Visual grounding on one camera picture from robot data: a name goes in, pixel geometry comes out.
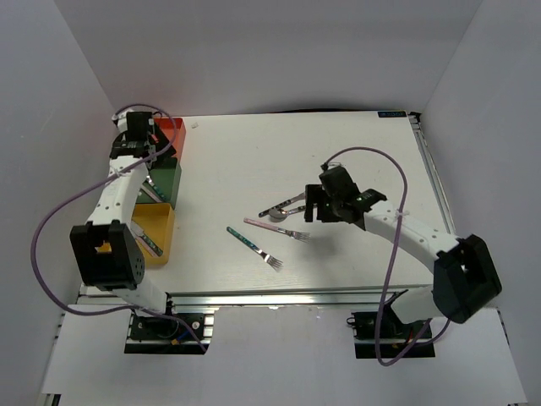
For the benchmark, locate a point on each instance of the pink handled fork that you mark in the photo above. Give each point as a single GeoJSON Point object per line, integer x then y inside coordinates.
{"type": "Point", "coordinates": [299, 236]}

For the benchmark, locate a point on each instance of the blue table label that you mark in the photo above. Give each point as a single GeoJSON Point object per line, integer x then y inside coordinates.
{"type": "Point", "coordinates": [391, 114]}

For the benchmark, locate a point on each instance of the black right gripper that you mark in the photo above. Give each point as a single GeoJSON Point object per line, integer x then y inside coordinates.
{"type": "Point", "coordinates": [314, 194]}

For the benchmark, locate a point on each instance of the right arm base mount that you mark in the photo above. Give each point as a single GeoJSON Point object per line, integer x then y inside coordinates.
{"type": "Point", "coordinates": [394, 335]}

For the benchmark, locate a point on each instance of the yellow plastic bin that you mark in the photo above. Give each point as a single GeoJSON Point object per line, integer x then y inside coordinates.
{"type": "Point", "coordinates": [157, 221]}

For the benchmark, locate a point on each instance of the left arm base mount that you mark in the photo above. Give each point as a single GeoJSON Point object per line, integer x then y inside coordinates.
{"type": "Point", "coordinates": [156, 336]}

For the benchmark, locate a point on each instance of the black handled table knife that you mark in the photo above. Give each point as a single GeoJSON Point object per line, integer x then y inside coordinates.
{"type": "Point", "coordinates": [148, 244]}

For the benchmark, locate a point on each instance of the black handled fork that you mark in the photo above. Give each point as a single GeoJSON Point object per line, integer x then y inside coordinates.
{"type": "Point", "coordinates": [285, 203]}

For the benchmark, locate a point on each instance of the teal handled spoon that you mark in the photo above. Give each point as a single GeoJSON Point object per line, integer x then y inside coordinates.
{"type": "Point", "coordinates": [153, 191]}

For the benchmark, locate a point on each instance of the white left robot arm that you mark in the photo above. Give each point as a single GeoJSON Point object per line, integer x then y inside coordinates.
{"type": "Point", "coordinates": [105, 248]}

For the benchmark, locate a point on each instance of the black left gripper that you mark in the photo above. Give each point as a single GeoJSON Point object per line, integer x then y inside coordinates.
{"type": "Point", "coordinates": [161, 139]}

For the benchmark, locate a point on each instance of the orange plastic bin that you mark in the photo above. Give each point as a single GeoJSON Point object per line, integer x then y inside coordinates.
{"type": "Point", "coordinates": [167, 129]}

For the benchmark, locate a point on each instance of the green plastic bin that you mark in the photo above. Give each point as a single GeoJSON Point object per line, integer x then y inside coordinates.
{"type": "Point", "coordinates": [167, 179]}

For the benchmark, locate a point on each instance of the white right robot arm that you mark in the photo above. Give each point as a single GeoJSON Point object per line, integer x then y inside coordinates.
{"type": "Point", "coordinates": [464, 274]}

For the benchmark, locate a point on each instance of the teal handled fork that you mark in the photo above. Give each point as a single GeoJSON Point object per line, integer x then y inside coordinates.
{"type": "Point", "coordinates": [270, 260]}

